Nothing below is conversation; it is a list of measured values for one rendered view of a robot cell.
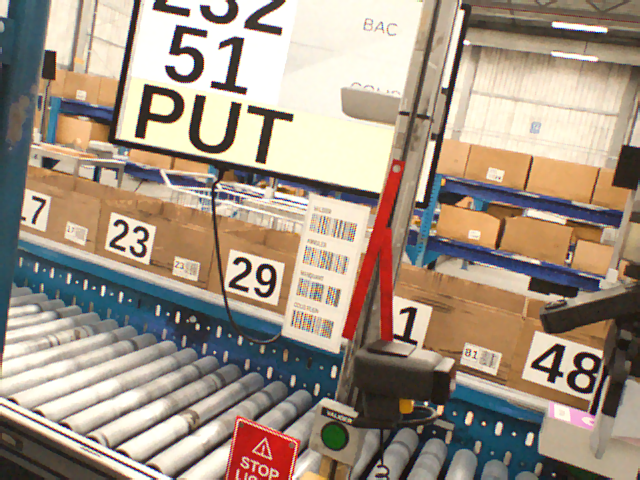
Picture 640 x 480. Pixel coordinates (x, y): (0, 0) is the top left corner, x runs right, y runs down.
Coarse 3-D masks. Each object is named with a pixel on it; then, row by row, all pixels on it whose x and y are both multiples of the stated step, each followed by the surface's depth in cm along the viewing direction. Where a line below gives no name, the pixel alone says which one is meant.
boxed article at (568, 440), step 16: (544, 416) 69; (560, 416) 66; (576, 416) 67; (592, 416) 68; (544, 432) 65; (560, 432) 65; (576, 432) 64; (544, 448) 65; (560, 448) 65; (576, 448) 64; (608, 448) 63; (624, 448) 62; (576, 464) 64; (592, 464) 64; (608, 464) 63; (624, 464) 62
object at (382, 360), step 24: (360, 360) 69; (384, 360) 68; (408, 360) 67; (432, 360) 67; (360, 384) 69; (384, 384) 68; (408, 384) 67; (432, 384) 66; (384, 408) 70; (408, 408) 70
